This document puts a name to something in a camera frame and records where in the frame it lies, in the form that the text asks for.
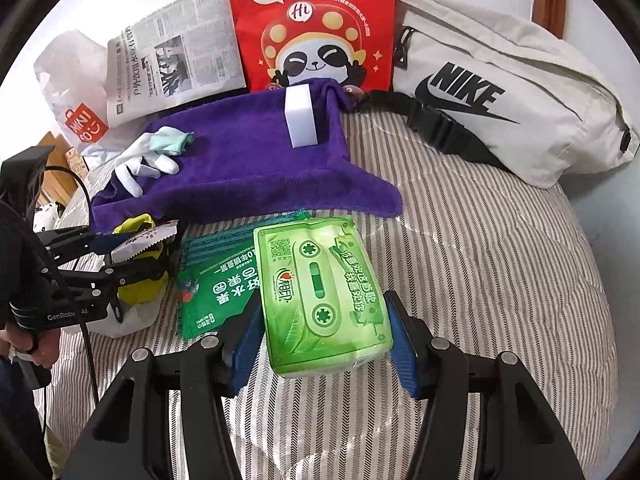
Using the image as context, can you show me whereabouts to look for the white glove with teal cuff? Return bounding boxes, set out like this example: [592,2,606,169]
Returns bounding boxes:
[125,127,196,157]

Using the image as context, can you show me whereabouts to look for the white plastic bag red logo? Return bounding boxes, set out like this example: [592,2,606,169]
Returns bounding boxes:
[34,30,141,171]

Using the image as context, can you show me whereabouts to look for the green sachet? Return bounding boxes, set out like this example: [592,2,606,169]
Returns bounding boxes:
[177,237,266,341]

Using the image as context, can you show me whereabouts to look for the newspaper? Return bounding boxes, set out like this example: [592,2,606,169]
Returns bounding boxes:
[106,0,248,128]

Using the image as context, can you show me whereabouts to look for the white cloth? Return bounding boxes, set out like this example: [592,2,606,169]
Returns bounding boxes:
[114,154,180,196]

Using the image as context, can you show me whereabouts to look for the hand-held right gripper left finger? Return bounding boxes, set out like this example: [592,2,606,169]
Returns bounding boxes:
[62,302,268,480]

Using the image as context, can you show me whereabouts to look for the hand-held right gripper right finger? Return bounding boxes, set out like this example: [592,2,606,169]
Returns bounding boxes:
[382,290,586,480]

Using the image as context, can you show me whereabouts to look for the yellow mesh bag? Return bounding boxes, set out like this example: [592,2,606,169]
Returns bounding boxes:
[111,213,171,306]

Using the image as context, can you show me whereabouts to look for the purple towel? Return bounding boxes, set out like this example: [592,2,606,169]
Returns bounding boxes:
[90,79,405,233]

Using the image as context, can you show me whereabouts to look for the black cable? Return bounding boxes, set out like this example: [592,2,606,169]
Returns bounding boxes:
[42,165,101,406]

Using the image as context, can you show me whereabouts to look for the white sponge block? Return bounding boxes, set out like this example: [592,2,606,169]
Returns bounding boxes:
[284,84,323,151]

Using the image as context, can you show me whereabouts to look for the striped bed blanket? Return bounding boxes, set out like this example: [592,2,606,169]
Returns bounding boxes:
[35,105,618,480]

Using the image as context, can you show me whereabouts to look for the person's left hand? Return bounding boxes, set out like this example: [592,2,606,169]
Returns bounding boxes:
[5,327,62,370]

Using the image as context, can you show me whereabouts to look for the white canvas tote bag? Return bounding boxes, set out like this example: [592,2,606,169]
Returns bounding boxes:
[357,0,640,190]

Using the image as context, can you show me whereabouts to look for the green tissue pack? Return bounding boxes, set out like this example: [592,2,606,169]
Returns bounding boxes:
[252,216,396,376]

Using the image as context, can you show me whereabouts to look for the red panda paper bag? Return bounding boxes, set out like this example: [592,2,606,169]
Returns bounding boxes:
[222,0,396,98]

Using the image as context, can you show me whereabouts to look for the brown cardboard box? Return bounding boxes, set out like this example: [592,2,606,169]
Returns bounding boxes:
[37,132,101,211]

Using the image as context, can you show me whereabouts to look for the white crumpled plastic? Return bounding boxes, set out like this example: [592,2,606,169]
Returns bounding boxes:
[82,255,163,338]

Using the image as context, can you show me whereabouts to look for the white snack packet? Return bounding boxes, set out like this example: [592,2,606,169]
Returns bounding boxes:
[110,220,178,263]

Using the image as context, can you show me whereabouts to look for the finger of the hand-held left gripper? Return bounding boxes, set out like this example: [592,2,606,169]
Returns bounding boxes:
[37,219,178,263]
[50,255,173,321]

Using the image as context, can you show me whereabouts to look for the person's dark trousers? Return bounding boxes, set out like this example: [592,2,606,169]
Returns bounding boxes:
[0,355,53,480]

